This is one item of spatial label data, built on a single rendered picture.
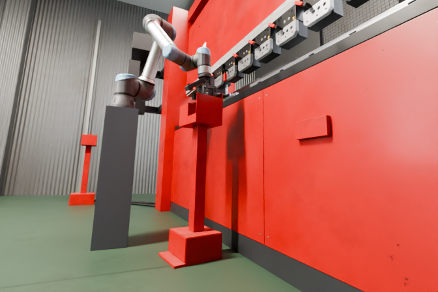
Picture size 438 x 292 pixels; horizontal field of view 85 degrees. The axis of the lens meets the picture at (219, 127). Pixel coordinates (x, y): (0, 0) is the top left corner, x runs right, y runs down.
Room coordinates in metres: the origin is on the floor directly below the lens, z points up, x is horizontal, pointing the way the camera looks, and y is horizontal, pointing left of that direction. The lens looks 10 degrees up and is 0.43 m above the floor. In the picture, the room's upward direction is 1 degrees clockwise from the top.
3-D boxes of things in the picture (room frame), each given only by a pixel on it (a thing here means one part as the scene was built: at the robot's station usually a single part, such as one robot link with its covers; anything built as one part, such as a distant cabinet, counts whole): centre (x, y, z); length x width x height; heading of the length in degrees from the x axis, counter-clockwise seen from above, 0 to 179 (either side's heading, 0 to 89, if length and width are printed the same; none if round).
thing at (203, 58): (1.24, 0.10, 1.03); 0.09 x 0.08 x 0.11; 54
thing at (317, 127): (0.87, -0.34, 0.58); 0.15 x 0.02 x 0.07; 26
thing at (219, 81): (1.88, -0.02, 1.18); 0.15 x 0.09 x 0.17; 26
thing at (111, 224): (1.44, 0.60, 0.39); 0.18 x 0.18 x 0.78; 23
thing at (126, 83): (1.45, 0.59, 0.94); 0.13 x 0.12 x 0.14; 144
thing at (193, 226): (1.29, 0.10, 0.39); 0.06 x 0.06 x 0.54; 33
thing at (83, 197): (2.91, 1.57, 0.41); 0.25 x 0.20 x 0.83; 116
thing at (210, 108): (1.29, 0.10, 0.75); 0.20 x 0.16 x 0.18; 33
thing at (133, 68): (2.69, 1.03, 1.42); 0.45 x 0.12 x 0.36; 21
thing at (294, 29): (1.16, -0.37, 1.18); 0.15 x 0.09 x 0.17; 26
